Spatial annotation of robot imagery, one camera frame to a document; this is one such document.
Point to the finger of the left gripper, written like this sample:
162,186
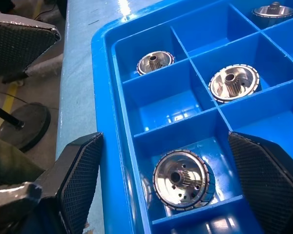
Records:
14,46
12,200

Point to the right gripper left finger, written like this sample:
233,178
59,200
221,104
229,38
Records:
73,185

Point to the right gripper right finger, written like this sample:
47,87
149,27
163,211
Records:
268,185

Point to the metal motor rotor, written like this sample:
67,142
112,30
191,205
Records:
146,65
222,85
263,12
168,170

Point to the blue compartment bin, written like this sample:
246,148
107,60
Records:
112,146

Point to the olive green fabric object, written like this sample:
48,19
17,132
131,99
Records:
9,163

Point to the black round stand base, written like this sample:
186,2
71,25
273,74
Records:
31,126

